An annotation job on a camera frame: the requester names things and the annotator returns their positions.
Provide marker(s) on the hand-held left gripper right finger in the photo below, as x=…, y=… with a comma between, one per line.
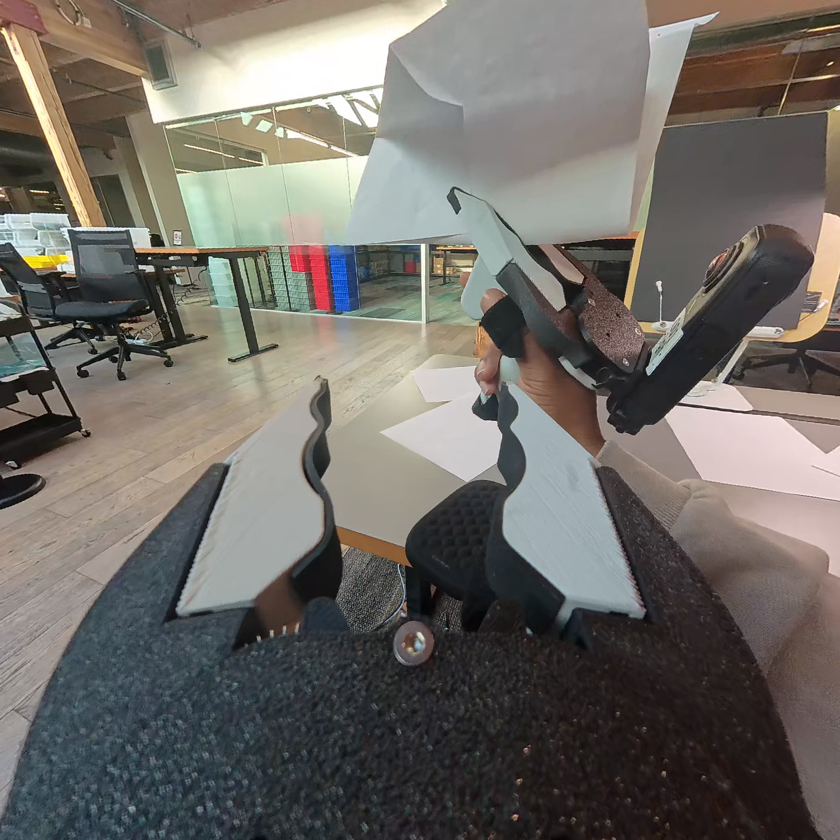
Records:
x=571, y=525

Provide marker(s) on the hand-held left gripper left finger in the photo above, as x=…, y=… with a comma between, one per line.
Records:
x=262, y=518

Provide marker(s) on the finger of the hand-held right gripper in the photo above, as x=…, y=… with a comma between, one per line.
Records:
x=499, y=233
x=564, y=266

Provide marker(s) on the wooden standing desk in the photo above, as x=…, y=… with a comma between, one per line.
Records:
x=203, y=253

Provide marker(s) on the person's right hand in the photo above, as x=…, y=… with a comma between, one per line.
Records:
x=558, y=400

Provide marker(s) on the grey carpet mat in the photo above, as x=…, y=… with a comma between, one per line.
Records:
x=367, y=590

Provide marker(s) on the stack of coloured plastic crates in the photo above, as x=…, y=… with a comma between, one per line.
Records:
x=321, y=275

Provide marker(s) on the frosted glass partition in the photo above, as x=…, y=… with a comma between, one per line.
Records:
x=262, y=197

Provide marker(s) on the black round base stand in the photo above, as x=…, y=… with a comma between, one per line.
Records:
x=19, y=489

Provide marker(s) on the black utility cart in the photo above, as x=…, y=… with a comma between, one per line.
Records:
x=33, y=394

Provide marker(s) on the stack of white storage bins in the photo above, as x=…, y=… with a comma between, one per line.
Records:
x=39, y=229

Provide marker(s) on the wooden column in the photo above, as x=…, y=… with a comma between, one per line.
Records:
x=52, y=124

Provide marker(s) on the wall air vent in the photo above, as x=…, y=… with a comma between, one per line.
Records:
x=161, y=64

